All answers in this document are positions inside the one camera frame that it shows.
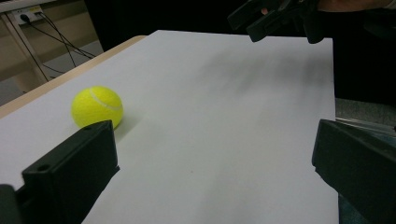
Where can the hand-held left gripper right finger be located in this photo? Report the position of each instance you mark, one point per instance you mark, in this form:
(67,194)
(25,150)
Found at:
(358,168)

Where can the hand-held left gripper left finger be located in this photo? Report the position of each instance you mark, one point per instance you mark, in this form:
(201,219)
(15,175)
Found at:
(71,168)

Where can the yellow tennis ball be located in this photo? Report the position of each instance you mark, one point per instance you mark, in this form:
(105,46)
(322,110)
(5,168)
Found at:
(93,105)

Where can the white foam board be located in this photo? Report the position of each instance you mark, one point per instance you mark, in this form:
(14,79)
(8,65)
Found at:
(202,124)

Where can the white power strip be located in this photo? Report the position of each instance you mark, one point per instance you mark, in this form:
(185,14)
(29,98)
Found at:
(29,14)

